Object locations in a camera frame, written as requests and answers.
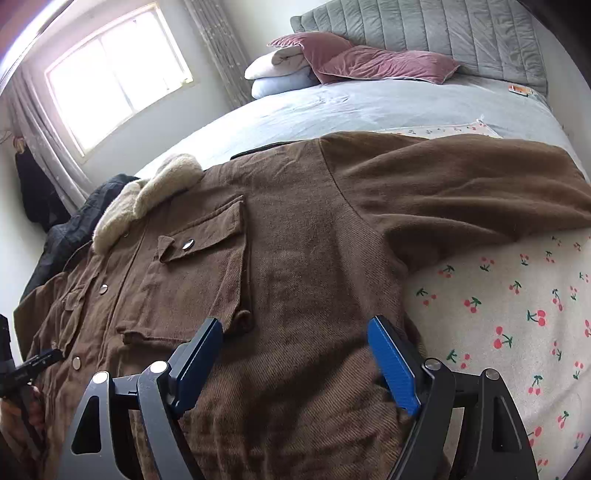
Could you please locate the white pillows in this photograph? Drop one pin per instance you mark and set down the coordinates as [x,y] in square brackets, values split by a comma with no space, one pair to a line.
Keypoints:
[277,62]

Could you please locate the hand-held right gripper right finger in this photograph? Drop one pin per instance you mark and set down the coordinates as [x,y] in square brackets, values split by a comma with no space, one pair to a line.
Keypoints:
[392,364]

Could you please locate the light blue pillow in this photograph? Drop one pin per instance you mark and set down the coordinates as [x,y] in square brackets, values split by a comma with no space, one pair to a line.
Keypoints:
[281,85]

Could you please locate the window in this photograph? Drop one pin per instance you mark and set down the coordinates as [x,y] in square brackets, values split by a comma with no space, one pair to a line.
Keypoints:
[120,74]

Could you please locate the grey padded headboard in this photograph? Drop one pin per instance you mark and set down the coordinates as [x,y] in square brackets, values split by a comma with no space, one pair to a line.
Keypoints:
[438,32]

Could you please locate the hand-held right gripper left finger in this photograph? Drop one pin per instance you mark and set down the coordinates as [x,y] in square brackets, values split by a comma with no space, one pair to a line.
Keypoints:
[197,362]

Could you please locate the sheer patterned curtain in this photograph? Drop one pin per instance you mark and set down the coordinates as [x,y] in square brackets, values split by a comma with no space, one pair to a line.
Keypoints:
[217,46]
[41,138]

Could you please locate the dark hanging garment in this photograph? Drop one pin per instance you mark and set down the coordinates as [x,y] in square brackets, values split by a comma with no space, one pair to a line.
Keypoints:
[32,189]

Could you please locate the person's left hand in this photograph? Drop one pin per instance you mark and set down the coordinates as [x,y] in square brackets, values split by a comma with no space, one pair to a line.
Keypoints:
[18,429]

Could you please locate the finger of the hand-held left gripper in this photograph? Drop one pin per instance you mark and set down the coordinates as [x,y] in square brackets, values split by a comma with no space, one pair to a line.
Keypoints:
[39,360]

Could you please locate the black quilted jacket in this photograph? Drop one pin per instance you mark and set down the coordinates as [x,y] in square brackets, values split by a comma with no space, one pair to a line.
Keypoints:
[78,221]

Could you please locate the pink velvet pillow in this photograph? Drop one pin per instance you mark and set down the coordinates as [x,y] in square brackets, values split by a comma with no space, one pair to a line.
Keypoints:
[314,46]
[383,64]

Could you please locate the cherry print blanket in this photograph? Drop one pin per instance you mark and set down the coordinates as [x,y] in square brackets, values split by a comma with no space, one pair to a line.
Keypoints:
[508,323]

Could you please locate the small orange packet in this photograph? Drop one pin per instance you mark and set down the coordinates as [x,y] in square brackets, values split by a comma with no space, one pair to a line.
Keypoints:
[519,90]

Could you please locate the brown jacket with fleece collar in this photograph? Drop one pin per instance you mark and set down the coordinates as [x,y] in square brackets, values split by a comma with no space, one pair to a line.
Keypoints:
[300,254]

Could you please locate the bed with grey sheet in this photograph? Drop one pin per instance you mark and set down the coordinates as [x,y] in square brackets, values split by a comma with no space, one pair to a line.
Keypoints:
[323,115]

